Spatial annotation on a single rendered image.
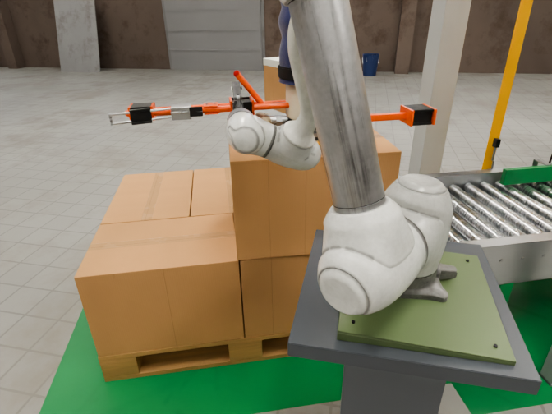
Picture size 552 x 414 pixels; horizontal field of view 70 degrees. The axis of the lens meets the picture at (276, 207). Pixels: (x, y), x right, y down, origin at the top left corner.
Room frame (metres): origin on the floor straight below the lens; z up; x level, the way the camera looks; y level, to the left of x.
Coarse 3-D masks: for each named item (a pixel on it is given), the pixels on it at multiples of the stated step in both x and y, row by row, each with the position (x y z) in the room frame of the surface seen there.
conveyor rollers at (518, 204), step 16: (464, 192) 1.79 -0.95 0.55; (480, 192) 1.79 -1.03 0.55; (496, 192) 1.80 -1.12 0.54; (512, 192) 1.80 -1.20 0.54; (528, 192) 1.81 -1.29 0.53; (544, 192) 1.82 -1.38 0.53; (464, 208) 1.62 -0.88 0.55; (480, 208) 1.63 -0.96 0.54; (496, 208) 1.64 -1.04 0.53; (512, 208) 1.66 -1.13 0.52; (528, 208) 1.61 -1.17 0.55; (544, 208) 1.61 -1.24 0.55; (464, 224) 1.47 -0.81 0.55; (480, 224) 1.48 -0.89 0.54; (496, 224) 1.50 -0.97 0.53; (528, 224) 1.46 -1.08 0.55; (544, 224) 1.47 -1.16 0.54; (448, 240) 1.39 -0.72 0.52
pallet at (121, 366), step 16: (256, 336) 1.25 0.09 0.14; (272, 336) 1.26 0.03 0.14; (288, 336) 1.27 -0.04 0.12; (144, 352) 1.18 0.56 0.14; (160, 352) 1.19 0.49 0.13; (176, 352) 1.28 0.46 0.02; (192, 352) 1.28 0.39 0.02; (208, 352) 1.28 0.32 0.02; (224, 352) 1.28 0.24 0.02; (240, 352) 1.24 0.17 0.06; (256, 352) 1.25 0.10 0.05; (272, 352) 1.27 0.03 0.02; (112, 368) 1.16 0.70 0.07; (128, 368) 1.17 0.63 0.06; (144, 368) 1.20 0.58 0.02; (160, 368) 1.20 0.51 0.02; (176, 368) 1.20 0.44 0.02; (192, 368) 1.21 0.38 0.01
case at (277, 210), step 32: (256, 160) 1.25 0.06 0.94; (320, 160) 1.27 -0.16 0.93; (384, 160) 1.30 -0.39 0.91; (256, 192) 1.25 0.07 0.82; (288, 192) 1.26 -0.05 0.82; (320, 192) 1.28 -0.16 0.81; (256, 224) 1.25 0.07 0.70; (288, 224) 1.26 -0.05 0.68; (320, 224) 1.28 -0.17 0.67; (256, 256) 1.25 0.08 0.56
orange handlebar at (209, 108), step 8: (200, 104) 1.44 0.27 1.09; (208, 104) 1.42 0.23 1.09; (216, 104) 1.42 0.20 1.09; (224, 104) 1.45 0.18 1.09; (256, 104) 1.43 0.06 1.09; (264, 104) 1.43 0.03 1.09; (272, 104) 1.43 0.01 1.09; (280, 104) 1.43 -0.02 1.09; (288, 104) 1.44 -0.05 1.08; (160, 112) 1.37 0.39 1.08; (168, 112) 1.37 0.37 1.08; (208, 112) 1.40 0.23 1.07; (216, 112) 1.40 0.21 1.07; (400, 112) 1.26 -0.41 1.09; (376, 120) 1.24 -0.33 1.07; (384, 120) 1.24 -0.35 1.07
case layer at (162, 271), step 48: (144, 192) 1.88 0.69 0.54; (192, 192) 1.87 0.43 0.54; (96, 240) 1.41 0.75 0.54; (144, 240) 1.40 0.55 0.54; (192, 240) 1.40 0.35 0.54; (96, 288) 1.16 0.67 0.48; (144, 288) 1.19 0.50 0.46; (192, 288) 1.21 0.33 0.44; (240, 288) 1.24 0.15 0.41; (288, 288) 1.27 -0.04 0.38; (96, 336) 1.16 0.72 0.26; (144, 336) 1.18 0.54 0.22; (192, 336) 1.21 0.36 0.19; (240, 336) 1.24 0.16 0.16
